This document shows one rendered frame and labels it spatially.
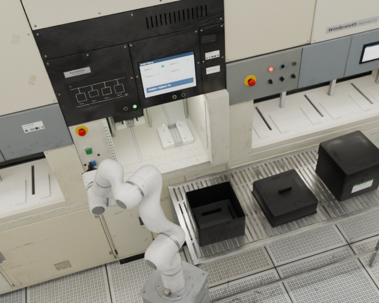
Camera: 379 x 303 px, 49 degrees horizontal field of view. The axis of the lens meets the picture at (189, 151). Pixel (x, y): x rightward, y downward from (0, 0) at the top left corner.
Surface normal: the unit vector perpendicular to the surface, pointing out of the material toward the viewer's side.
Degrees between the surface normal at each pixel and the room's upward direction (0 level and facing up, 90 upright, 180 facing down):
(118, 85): 90
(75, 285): 0
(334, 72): 90
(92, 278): 0
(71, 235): 90
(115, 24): 90
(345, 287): 0
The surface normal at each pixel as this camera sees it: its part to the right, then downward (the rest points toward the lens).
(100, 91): 0.28, 0.66
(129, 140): -0.07, -0.71
